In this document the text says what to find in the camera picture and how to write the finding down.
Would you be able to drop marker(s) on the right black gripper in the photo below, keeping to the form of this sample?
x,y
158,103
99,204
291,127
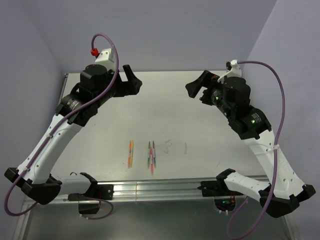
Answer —
x,y
194,87

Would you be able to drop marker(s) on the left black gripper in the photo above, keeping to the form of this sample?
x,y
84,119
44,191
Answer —
x,y
128,87

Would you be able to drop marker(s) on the green pen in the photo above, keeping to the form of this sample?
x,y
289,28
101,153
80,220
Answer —
x,y
148,155

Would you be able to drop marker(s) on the pink pen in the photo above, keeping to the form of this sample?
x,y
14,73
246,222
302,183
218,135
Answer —
x,y
151,161

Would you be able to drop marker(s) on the black pen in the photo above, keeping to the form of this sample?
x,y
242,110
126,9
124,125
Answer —
x,y
154,154

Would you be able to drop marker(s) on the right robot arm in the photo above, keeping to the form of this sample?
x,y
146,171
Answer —
x,y
232,98

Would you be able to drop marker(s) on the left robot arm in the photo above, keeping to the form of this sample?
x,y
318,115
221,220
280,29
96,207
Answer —
x,y
34,176

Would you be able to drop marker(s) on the yellow pen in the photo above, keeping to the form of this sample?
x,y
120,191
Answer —
x,y
132,153

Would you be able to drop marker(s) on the orange pen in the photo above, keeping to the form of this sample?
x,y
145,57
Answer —
x,y
129,154

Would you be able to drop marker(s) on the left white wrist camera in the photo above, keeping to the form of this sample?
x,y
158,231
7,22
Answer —
x,y
107,59

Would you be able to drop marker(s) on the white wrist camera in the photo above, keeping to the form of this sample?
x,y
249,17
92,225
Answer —
x,y
107,59
232,70

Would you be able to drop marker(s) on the red cable connector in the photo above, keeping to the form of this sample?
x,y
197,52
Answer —
x,y
94,52

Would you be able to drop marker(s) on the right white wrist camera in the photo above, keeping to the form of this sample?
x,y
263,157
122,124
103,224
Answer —
x,y
232,70

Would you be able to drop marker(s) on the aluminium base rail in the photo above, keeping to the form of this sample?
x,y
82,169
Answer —
x,y
151,190

